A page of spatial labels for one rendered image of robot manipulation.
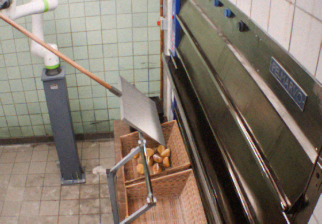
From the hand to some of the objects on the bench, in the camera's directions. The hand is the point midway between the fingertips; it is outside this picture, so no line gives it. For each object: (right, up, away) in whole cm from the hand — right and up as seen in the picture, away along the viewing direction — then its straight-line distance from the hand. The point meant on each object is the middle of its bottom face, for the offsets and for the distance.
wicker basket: (+103, -140, +36) cm, 178 cm away
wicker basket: (+95, -109, +86) cm, 168 cm away
